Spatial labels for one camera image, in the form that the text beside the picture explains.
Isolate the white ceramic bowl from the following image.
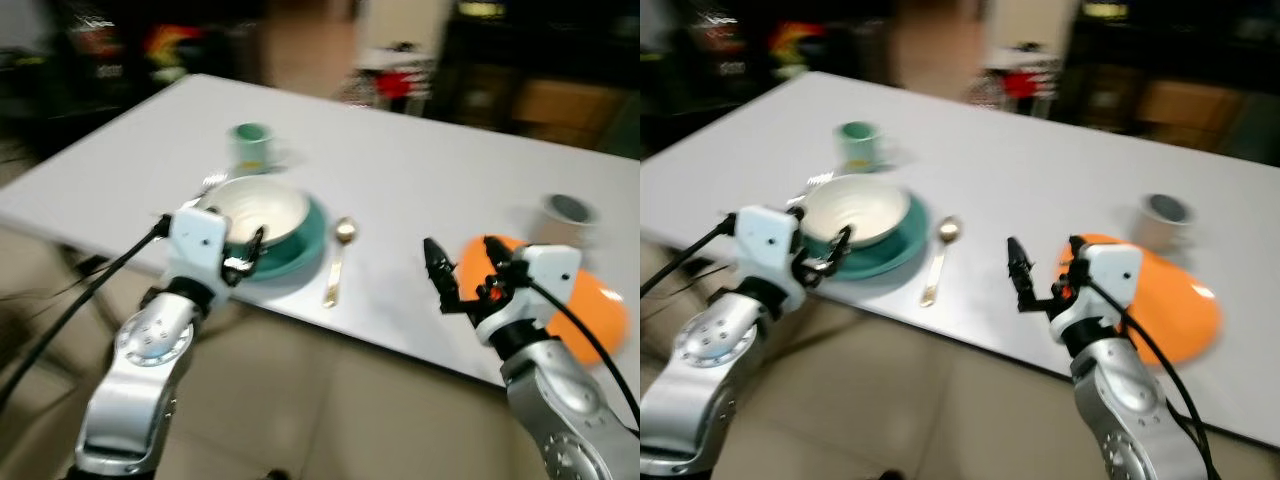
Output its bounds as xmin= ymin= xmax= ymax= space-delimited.
xmin=198 ymin=176 xmax=312 ymax=249
xmin=800 ymin=174 xmax=913 ymax=249

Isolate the teal plate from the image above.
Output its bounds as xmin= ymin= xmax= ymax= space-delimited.
xmin=800 ymin=192 xmax=930 ymax=283
xmin=222 ymin=194 xmax=330 ymax=284

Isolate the silver fork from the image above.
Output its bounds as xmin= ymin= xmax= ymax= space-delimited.
xmin=158 ymin=171 xmax=230 ymax=217
xmin=785 ymin=170 xmax=836 ymax=209

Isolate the grey cup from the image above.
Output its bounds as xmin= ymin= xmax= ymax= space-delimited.
xmin=1135 ymin=192 xmax=1198 ymax=253
xmin=538 ymin=192 xmax=600 ymax=252

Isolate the gold spoon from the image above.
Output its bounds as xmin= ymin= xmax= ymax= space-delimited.
xmin=918 ymin=215 xmax=964 ymax=308
xmin=321 ymin=216 xmax=360 ymax=310

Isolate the green cup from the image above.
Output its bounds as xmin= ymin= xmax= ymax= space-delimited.
xmin=836 ymin=120 xmax=885 ymax=173
xmin=229 ymin=121 xmax=278 ymax=174

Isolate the orange plate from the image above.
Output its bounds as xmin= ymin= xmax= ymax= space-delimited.
xmin=1058 ymin=233 xmax=1225 ymax=367
xmin=455 ymin=234 xmax=632 ymax=367

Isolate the brown cardboard box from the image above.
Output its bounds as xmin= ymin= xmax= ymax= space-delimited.
xmin=1138 ymin=78 xmax=1243 ymax=137
xmin=514 ymin=78 xmax=603 ymax=133

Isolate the red and white cloth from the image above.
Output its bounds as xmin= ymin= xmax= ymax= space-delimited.
xmin=345 ymin=48 xmax=433 ymax=113
xmin=978 ymin=48 xmax=1063 ymax=109

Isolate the black shelf unit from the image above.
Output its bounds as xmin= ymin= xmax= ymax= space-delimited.
xmin=428 ymin=0 xmax=641 ymax=146
xmin=1058 ymin=0 xmax=1280 ymax=153

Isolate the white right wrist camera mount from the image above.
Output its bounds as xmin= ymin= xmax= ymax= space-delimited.
xmin=1050 ymin=242 xmax=1144 ymax=347
xmin=475 ymin=244 xmax=583 ymax=347

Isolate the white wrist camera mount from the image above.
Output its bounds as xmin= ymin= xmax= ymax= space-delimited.
xmin=475 ymin=244 xmax=583 ymax=347
xmin=1050 ymin=242 xmax=1144 ymax=347
xmin=165 ymin=205 xmax=229 ymax=293
xmin=735 ymin=206 xmax=803 ymax=303

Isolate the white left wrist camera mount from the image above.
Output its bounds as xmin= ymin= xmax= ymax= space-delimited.
xmin=165 ymin=205 xmax=229 ymax=293
xmin=735 ymin=206 xmax=803 ymax=303

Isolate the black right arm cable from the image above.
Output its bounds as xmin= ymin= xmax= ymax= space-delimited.
xmin=1085 ymin=272 xmax=1219 ymax=473
xmin=515 ymin=268 xmax=641 ymax=426

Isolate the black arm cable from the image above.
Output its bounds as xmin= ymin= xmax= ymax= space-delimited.
xmin=640 ymin=215 xmax=739 ymax=298
xmin=0 ymin=215 xmax=171 ymax=411
xmin=515 ymin=268 xmax=641 ymax=426
xmin=1085 ymin=272 xmax=1219 ymax=473

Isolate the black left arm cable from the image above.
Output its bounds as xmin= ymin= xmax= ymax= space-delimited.
xmin=0 ymin=215 xmax=171 ymax=411
xmin=640 ymin=215 xmax=739 ymax=298

